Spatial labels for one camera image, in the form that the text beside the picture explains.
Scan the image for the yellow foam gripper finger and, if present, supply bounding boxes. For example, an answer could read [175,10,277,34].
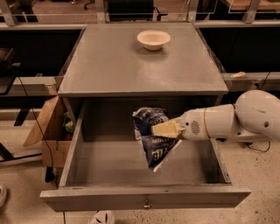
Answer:
[151,119,185,138]

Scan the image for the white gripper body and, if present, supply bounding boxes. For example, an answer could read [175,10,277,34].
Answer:
[179,104,237,141]

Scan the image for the blue chip bag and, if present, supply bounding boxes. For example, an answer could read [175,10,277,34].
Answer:
[132,107,182,172]

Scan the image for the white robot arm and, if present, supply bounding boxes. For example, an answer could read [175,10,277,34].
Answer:
[151,90,280,143]

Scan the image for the open grey top drawer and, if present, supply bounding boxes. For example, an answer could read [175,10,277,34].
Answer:
[40,98,251,212]

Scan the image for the metal drawer knob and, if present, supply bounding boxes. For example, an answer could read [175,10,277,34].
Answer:
[143,199,151,210]

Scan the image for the green snack bag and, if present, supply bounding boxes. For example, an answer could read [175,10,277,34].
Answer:
[63,112,74,133]

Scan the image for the yellow foam scrap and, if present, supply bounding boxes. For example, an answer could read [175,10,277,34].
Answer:
[231,72,246,79]

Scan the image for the grey wooden cabinet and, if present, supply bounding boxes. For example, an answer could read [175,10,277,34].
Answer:
[59,23,228,120]

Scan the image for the brown cardboard box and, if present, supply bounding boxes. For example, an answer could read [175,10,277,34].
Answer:
[24,96,71,168]

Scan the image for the white object at left edge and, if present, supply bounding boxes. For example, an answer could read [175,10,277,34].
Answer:
[0,185,7,207]

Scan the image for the black cable left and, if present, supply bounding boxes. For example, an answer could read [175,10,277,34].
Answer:
[16,76,60,187]

